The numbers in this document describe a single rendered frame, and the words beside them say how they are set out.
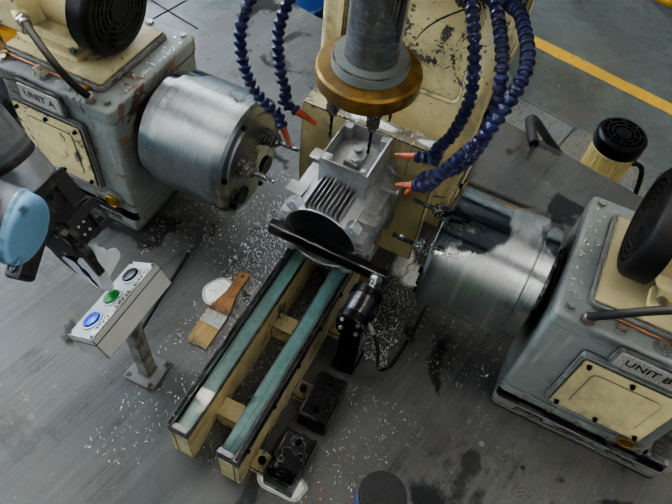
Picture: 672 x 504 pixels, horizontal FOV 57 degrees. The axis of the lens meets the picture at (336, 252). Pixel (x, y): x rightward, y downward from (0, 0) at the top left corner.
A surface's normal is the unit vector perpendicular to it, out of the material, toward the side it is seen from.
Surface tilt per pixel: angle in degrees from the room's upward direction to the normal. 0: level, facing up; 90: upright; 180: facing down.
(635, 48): 0
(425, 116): 90
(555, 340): 89
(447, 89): 90
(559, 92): 0
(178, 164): 73
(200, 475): 0
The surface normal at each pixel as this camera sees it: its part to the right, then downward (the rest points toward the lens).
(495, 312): -0.41, 0.56
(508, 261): -0.16, -0.12
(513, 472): 0.08, -0.58
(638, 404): -0.44, 0.71
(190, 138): -0.26, 0.12
